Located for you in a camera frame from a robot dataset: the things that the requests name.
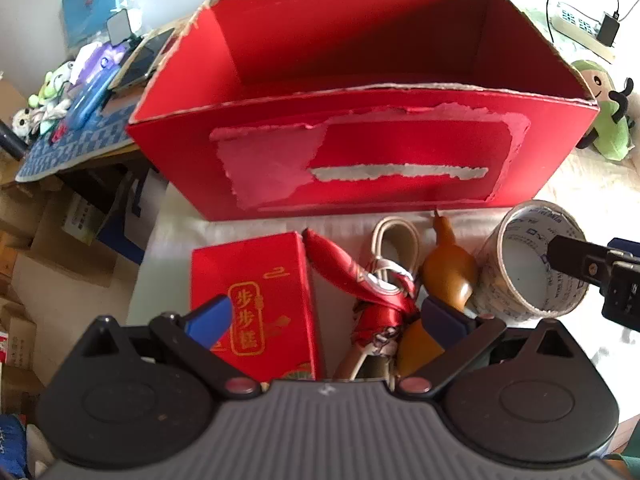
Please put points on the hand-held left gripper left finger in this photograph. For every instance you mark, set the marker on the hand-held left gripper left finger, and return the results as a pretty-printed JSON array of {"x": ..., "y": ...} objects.
[{"x": 210, "y": 317}]

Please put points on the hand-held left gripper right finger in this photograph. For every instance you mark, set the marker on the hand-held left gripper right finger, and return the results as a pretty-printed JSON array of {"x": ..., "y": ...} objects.
[{"x": 442, "y": 322}]

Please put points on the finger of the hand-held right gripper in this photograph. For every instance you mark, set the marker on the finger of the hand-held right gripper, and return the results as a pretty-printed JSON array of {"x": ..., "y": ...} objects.
[
  {"x": 570, "y": 255},
  {"x": 622, "y": 246}
]

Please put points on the brown gourd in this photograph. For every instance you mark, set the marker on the brown gourd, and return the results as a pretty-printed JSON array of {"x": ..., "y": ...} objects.
[{"x": 447, "y": 272}]

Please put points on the printed packing tape roll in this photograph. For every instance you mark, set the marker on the printed packing tape roll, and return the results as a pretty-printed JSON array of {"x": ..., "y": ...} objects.
[{"x": 500, "y": 280}]

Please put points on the small red gold-print box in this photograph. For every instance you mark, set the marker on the small red gold-print box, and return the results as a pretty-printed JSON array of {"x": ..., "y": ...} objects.
[{"x": 280, "y": 270}]

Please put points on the large red cardboard box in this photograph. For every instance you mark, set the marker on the large red cardboard box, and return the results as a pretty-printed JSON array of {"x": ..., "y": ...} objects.
[{"x": 400, "y": 145}]

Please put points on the pile of cardboard boxes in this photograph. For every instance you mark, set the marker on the pile of cardboard boxes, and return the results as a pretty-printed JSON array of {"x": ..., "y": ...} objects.
[{"x": 60, "y": 255}]

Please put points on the black charger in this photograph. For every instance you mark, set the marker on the black charger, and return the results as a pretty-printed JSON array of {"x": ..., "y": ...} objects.
[{"x": 609, "y": 30}]

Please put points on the blue checkered cloth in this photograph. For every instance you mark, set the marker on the blue checkered cloth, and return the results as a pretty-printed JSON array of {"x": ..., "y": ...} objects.
[{"x": 75, "y": 147}]

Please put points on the white power strip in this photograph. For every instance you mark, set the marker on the white power strip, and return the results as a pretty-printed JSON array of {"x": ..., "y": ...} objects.
[{"x": 575, "y": 22}]

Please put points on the stack of books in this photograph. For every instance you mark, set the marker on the stack of books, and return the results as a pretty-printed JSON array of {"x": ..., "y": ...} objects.
[{"x": 120, "y": 101}]

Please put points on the blue case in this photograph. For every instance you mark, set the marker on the blue case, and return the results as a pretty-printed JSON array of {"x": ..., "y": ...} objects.
[{"x": 87, "y": 102}]

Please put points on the thin cream cover book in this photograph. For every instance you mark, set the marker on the thin cream cover book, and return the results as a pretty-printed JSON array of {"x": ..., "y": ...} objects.
[{"x": 125, "y": 77}]

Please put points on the dark cylinder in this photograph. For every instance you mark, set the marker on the dark cylinder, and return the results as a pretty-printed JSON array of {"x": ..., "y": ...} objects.
[{"x": 10, "y": 142}]

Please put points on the purple tissue pack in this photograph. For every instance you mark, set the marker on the purple tissue pack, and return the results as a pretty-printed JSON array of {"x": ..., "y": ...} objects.
[{"x": 102, "y": 60}]

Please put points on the small mirror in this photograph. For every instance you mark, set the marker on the small mirror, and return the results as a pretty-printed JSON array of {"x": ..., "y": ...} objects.
[{"x": 118, "y": 27}]

